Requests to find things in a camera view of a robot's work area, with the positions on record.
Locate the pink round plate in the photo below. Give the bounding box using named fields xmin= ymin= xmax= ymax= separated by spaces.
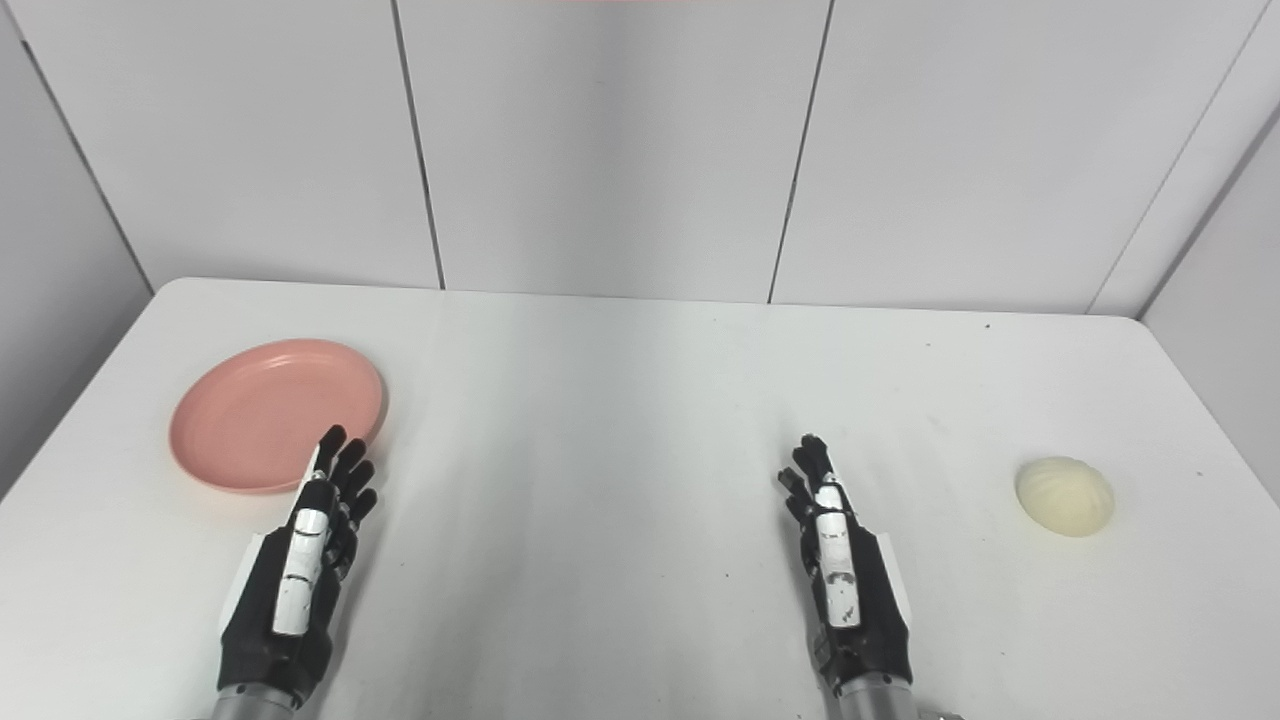
xmin=169 ymin=339 xmax=386 ymax=496

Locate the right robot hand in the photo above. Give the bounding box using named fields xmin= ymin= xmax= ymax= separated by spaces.
xmin=777 ymin=434 xmax=914 ymax=698

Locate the cream steamed bun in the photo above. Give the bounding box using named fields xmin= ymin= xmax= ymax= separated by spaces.
xmin=1015 ymin=457 xmax=1116 ymax=539

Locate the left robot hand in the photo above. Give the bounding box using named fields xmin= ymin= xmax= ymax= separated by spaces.
xmin=217 ymin=425 xmax=379 ymax=702

